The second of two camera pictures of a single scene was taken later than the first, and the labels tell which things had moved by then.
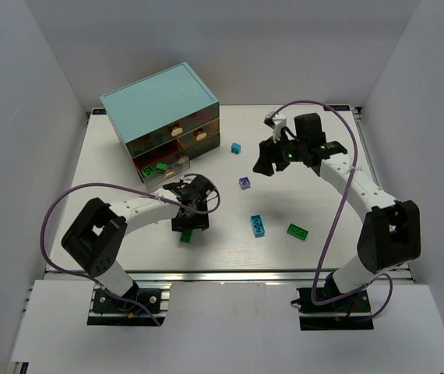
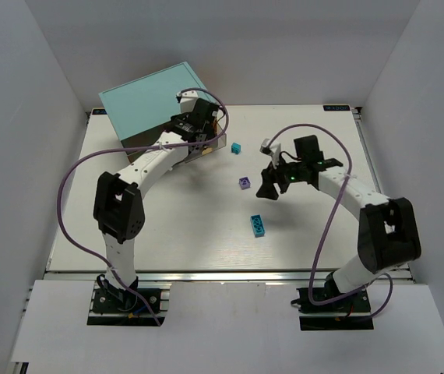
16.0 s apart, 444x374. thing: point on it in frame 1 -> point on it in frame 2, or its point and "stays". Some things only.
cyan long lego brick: [258, 224] stays
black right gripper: [270, 154] -> [277, 178]
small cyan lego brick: [235, 148] stays
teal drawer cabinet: [171, 105] stays
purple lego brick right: [244, 182] stays
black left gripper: [189, 222] -> [209, 127]
